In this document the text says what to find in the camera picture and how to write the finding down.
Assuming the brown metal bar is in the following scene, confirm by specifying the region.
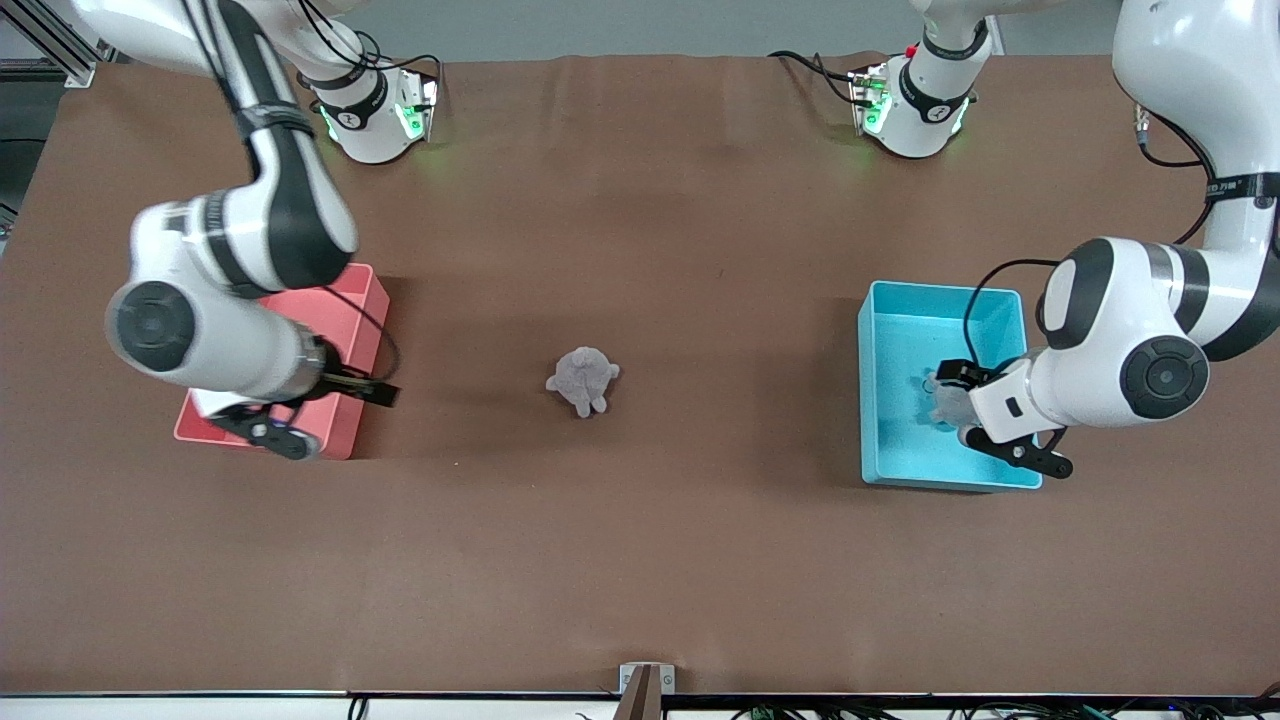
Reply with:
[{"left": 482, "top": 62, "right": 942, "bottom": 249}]
[{"left": 612, "top": 666, "right": 664, "bottom": 720}]

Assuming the brown table cover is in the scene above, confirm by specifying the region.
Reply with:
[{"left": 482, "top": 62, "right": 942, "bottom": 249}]
[{"left": 0, "top": 52, "right": 1280, "bottom": 698}]

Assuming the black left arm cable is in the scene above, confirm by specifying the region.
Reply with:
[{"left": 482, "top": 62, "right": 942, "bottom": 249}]
[{"left": 963, "top": 100, "right": 1216, "bottom": 373}]

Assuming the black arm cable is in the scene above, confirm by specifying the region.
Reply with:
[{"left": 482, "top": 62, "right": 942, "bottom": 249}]
[
  {"left": 180, "top": 0, "right": 401, "bottom": 383},
  {"left": 963, "top": 100, "right": 1216, "bottom": 373}
]

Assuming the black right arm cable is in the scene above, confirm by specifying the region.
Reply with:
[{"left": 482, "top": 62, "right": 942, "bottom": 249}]
[{"left": 180, "top": 0, "right": 401, "bottom": 383}]

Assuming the silver bracket plate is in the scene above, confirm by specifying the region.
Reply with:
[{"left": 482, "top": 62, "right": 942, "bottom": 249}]
[{"left": 619, "top": 663, "right": 677, "bottom": 695}]

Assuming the aluminium frame profile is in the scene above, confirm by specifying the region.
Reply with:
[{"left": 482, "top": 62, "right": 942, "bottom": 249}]
[{"left": 0, "top": 0, "right": 101, "bottom": 89}]

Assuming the grey plush toy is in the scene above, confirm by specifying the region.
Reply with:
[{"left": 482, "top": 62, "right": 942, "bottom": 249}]
[
  {"left": 545, "top": 346, "right": 622, "bottom": 420},
  {"left": 922, "top": 368, "right": 979, "bottom": 433}
]

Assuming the white table edge rail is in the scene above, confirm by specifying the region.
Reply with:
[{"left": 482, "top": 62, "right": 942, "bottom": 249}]
[{"left": 0, "top": 693, "right": 1280, "bottom": 720}]

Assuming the black base cable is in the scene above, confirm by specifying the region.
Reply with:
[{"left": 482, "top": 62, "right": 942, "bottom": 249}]
[
  {"left": 768, "top": 50, "right": 861, "bottom": 106},
  {"left": 300, "top": 0, "right": 444, "bottom": 96}
]

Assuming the silver base connector plate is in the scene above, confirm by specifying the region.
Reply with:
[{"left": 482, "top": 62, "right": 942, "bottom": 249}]
[
  {"left": 395, "top": 68, "right": 441, "bottom": 143},
  {"left": 848, "top": 62, "right": 893, "bottom": 138}
]

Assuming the blue plastic box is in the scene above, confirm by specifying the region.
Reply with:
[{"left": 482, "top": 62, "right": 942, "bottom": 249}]
[{"left": 857, "top": 280, "right": 1044, "bottom": 493}]

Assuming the pink plastic box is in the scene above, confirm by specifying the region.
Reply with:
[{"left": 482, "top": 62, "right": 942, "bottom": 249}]
[{"left": 173, "top": 262, "right": 391, "bottom": 461}]

